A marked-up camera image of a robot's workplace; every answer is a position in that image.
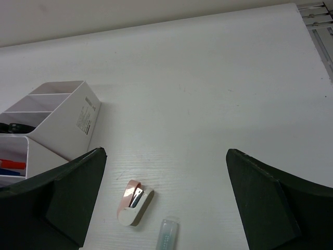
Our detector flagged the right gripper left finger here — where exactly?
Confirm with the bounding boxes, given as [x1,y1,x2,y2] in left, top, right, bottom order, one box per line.
[1,147,107,249]

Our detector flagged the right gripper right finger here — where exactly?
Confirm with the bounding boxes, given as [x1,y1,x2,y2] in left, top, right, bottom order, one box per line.
[226,149,332,249]

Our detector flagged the red pen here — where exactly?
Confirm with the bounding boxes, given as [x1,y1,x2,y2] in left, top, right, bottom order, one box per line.
[0,159,26,170]

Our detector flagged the black handled scissors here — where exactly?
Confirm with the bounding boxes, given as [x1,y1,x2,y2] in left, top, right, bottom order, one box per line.
[0,122,35,134]

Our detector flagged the white compartment organizer box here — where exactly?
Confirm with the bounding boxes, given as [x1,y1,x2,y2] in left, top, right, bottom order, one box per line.
[1,80,101,186]

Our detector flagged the green highlighter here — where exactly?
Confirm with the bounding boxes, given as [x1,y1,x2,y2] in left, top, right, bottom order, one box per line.
[156,216,180,250]

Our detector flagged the right aluminium rail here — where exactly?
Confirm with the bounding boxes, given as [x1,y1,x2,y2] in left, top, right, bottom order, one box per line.
[297,1,332,82]

